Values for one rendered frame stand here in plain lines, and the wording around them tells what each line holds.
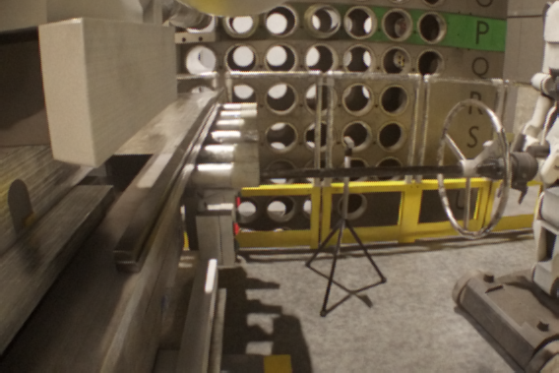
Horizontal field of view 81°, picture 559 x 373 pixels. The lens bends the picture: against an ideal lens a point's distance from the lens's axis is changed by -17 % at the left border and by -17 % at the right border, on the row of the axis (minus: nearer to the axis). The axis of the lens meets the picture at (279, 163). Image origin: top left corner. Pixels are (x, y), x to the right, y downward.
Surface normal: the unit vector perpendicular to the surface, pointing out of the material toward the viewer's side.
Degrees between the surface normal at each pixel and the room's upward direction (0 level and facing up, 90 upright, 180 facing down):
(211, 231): 90
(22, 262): 0
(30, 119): 90
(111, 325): 0
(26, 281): 0
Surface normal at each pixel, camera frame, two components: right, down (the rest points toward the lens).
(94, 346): 0.00, -0.95
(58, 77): -0.39, 0.29
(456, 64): 0.07, 0.31
